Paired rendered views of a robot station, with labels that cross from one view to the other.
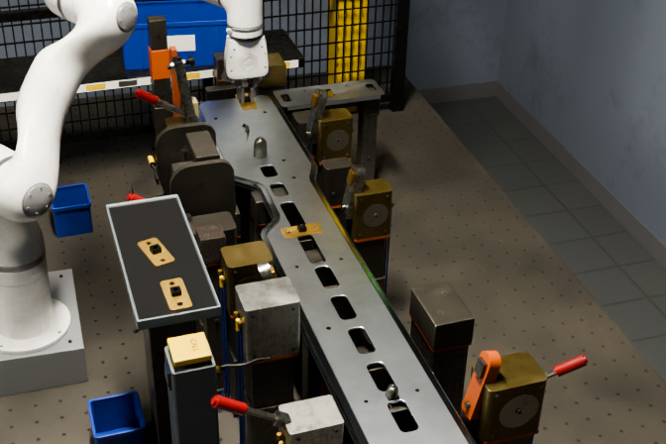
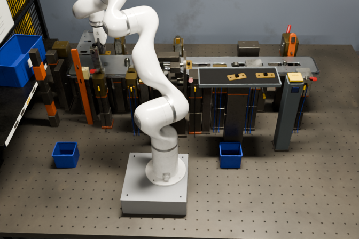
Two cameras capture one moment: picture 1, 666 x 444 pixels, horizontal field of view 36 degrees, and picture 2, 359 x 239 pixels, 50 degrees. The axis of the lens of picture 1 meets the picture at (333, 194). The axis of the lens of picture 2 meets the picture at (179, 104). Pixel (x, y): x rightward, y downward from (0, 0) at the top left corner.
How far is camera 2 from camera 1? 2.13 m
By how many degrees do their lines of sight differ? 55
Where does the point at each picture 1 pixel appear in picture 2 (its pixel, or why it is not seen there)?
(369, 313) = (243, 60)
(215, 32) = (39, 46)
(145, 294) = (263, 81)
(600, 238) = not seen: hidden behind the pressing
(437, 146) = not seen: hidden behind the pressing
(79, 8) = (143, 21)
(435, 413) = (293, 58)
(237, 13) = (101, 13)
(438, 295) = (244, 44)
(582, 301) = (196, 46)
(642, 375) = (233, 46)
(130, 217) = (209, 80)
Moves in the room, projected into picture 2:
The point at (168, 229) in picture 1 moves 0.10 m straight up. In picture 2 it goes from (221, 72) to (222, 54)
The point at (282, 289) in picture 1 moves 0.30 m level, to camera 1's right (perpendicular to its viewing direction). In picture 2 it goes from (252, 61) to (264, 33)
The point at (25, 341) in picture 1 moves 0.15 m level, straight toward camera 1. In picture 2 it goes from (179, 169) to (211, 169)
